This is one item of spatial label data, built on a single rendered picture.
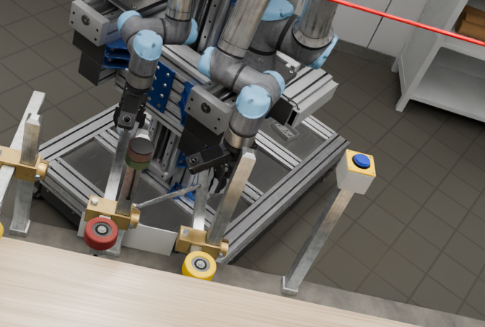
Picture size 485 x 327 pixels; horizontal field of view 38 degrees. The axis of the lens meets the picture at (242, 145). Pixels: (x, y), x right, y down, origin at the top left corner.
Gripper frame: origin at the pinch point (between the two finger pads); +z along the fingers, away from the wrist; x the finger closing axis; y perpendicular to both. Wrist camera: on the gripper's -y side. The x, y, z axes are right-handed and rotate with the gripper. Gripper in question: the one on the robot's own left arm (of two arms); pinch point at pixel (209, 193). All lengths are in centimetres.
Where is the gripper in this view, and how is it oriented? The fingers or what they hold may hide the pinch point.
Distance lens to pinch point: 186.3
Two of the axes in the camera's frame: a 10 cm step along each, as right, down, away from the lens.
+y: 9.1, 0.0, 4.1
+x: -2.9, -7.1, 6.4
